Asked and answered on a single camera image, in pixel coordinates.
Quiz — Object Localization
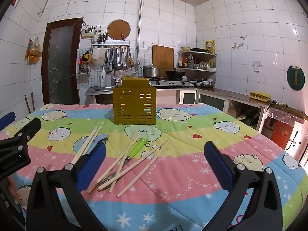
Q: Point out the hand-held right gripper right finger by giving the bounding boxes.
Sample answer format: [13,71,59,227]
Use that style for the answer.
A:
[203,141,282,231]

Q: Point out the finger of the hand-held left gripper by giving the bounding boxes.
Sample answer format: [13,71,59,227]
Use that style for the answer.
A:
[13,117,42,142]
[0,111,16,132]

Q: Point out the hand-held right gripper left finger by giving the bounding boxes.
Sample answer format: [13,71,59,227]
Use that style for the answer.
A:
[26,140,107,231]

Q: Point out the grey plastic spoon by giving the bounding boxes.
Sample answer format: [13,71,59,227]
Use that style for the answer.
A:
[93,134,108,150]

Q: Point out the group of wooden chopsticks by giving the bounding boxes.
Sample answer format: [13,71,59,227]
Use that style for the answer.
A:
[71,126,172,198]

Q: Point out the yellow perforated utensil holder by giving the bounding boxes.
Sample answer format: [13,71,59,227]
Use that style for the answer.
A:
[113,78,157,126]

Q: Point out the person's left forearm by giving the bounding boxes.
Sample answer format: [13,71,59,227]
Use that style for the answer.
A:
[7,175,23,201]

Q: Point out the row of hanging metal utensils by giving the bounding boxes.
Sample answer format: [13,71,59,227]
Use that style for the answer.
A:
[105,47,135,74]

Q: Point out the metal fork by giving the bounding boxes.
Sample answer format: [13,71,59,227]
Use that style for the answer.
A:
[96,172,119,187]

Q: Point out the leaning wooden sticks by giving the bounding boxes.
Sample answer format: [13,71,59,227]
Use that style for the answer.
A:
[24,93,35,114]

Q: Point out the printed cartoon blanket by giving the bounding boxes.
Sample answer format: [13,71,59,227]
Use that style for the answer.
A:
[0,103,308,231]

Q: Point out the kitchen counter cabinet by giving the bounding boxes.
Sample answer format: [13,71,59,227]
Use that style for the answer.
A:
[85,87,270,131]

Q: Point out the brown frosted glass door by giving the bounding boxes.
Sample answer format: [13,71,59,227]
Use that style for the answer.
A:
[41,18,84,105]

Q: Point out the orange metal cabinet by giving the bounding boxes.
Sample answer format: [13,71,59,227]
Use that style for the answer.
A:
[271,120,294,150]

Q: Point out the hanging yellow snack bags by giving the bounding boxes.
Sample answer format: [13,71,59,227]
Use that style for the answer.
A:
[25,38,42,64]

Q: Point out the steel sink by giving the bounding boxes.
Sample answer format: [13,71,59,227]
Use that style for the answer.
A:
[90,86,116,93]

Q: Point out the yellow egg carton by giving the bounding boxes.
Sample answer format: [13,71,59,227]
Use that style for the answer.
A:
[249,91,271,102]

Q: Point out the cluttered side table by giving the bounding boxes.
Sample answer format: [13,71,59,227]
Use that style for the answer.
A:
[265,101,308,126]

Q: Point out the cluster of small bowls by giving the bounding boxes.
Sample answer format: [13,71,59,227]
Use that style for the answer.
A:
[190,78,214,88]

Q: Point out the hanging yellow red gloves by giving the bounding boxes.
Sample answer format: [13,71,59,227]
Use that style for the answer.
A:
[78,51,93,64]

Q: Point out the steel gas stove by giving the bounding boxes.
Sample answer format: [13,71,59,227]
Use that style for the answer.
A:
[149,78,192,88]

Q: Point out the metal corner shelf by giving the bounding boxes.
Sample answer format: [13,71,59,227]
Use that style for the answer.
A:
[177,50,217,73]

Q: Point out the hanging white cloth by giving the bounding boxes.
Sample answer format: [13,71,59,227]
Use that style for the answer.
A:
[92,49,106,64]

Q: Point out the black wok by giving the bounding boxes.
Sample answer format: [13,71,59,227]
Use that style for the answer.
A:
[165,70,186,80]

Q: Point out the row of condiment bottles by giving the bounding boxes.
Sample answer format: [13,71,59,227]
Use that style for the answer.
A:
[178,54,216,69]

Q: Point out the steel pot with lid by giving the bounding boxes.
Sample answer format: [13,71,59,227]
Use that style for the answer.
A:
[141,64,162,79]

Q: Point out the green round board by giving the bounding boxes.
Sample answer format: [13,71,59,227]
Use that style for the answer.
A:
[286,65,305,91]

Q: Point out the metal cutlery cup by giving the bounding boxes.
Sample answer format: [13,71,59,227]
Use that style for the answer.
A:
[97,30,109,43]

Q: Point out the rectangular wooden cutting board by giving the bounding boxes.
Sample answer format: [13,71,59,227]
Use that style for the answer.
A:
[152,45,174,71]

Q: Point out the round wooden board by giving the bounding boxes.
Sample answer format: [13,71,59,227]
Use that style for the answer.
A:
[107,20,131,40]

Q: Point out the beige wall controller box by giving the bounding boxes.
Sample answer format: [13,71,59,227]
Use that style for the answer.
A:
[81,28,97,39]

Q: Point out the white wall utensil rack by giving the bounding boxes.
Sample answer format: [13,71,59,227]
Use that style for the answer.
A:
[91,40,132,51]

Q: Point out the yellow wall poster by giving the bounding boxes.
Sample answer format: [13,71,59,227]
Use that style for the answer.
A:
[205,40,216,54]

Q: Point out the metal wall pipe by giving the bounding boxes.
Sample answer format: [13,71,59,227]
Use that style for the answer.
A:
[37,0,143,62]

